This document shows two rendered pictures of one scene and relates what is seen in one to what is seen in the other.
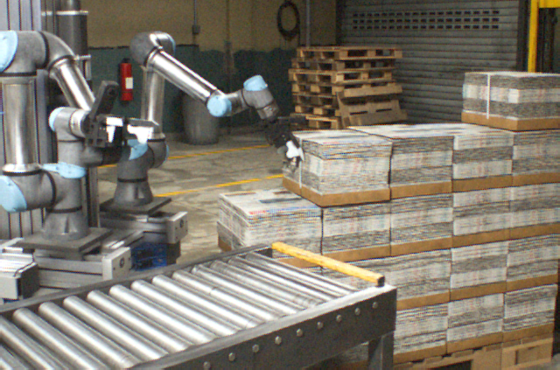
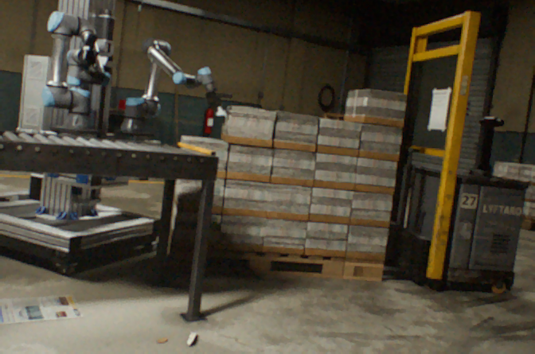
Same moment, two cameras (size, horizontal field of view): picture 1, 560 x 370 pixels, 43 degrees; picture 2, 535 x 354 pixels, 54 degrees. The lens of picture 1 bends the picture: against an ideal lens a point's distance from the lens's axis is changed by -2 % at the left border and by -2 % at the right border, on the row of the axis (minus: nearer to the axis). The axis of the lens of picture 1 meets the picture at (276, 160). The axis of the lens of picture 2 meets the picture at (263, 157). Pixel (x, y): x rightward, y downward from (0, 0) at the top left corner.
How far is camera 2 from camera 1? 1.22 m
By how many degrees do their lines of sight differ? 11
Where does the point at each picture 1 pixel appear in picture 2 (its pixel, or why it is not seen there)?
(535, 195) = (375, 166)
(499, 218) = (347, 175)
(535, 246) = (373, 199)
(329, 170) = (235, 122)
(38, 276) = not seen: hidden behind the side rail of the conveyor
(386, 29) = not seen: hidden behind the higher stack
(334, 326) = (172, 162)
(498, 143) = (350, 127)
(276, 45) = (316, 113)
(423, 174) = (297, 137)
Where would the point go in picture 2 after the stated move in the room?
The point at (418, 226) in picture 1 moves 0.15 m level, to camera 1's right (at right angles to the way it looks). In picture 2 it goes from (290, 168) to (314, 171)
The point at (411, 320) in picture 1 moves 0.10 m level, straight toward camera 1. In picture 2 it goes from (281, 227) to (275, 229)
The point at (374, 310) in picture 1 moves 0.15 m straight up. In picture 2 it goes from (201, 163) to (205, 131)
